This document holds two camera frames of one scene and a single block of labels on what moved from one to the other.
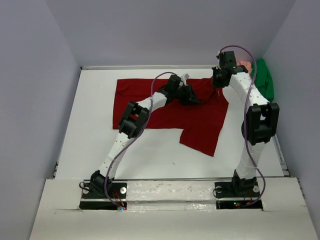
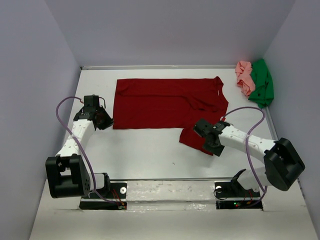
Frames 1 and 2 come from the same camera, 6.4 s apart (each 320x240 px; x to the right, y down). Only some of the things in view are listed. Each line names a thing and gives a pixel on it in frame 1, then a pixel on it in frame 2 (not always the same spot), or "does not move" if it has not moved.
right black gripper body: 217,81 to 208,144
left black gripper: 190,98 to 108,121
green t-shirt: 264,81 does not move
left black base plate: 104,196 does not move
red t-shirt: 202,123 does not move
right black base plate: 239,194 does not move
